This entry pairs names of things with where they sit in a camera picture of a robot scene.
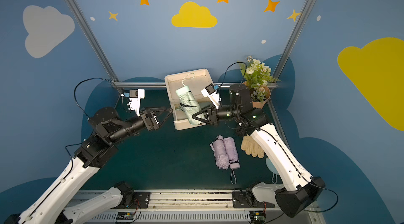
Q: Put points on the circuit board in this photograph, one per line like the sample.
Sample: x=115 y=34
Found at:
x=125 y=216
x=257 y=217

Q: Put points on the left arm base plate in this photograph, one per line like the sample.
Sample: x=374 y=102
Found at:
x=135 y=199

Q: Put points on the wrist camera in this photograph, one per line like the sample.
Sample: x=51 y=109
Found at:
x=211 y=92
x=134 y=97

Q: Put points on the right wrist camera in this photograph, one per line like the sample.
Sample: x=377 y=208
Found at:
x=211 y=92

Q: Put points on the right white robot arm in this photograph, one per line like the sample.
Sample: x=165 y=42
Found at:
x=299 y=189

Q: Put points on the blue hand brush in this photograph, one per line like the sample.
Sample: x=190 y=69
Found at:
x=272 y=168

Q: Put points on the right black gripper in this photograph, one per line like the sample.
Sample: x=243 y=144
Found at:
x=212 y=116

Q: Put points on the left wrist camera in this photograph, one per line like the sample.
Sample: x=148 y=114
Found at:
x=134 y=97

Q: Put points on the right circuit board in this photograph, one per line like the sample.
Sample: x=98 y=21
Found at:
x=257 y=217

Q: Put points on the aluminium front rail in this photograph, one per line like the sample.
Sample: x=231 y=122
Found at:
x=194 y=207

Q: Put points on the white three-drawer cabinet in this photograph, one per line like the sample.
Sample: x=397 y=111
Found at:
x=174 y=82

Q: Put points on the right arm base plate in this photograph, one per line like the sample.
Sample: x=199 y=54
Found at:
x=244 y=199

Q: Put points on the lilac folded umbrella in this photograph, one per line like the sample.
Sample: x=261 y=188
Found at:
x=233 y=157
x=220 y=154

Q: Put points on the flower plant in pot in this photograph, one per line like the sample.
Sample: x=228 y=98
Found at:
x=257 y=77

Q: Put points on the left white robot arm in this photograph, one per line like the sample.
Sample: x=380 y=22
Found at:
x=108 y=131

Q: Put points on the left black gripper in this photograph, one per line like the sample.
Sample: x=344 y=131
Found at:
x=149 y=120

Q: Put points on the beige work gloves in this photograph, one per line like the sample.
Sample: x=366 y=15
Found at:
x=252 y=148

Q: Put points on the left circuit board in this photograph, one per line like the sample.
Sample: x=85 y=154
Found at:
x=125 y=216

